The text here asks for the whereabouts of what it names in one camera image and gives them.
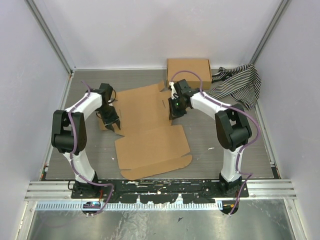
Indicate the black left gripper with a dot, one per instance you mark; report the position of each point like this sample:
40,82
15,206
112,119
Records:
106,121

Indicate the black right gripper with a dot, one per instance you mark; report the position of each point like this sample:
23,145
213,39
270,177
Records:
174,114

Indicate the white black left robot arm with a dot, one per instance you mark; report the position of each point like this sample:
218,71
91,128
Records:
69,135

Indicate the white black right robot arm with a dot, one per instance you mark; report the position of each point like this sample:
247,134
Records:
232,128

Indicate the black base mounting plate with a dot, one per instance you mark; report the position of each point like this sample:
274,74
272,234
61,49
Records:
157,191

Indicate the striped black white cloth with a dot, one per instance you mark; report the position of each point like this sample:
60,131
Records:
241,83

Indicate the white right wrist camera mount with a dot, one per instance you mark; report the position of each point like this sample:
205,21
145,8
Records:
171,87

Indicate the aluminium front frame rail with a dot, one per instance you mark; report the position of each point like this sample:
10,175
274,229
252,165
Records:
253,189

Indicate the slotted grey cable duct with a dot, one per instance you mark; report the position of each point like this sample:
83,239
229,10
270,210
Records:
81,205

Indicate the left aluminium corner post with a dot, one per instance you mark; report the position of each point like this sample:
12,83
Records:
48,34

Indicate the aluminium corner post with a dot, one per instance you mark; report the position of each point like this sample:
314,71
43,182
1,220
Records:
280,10
48,34

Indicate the right aluminium corner post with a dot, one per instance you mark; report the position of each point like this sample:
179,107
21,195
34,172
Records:
280,10

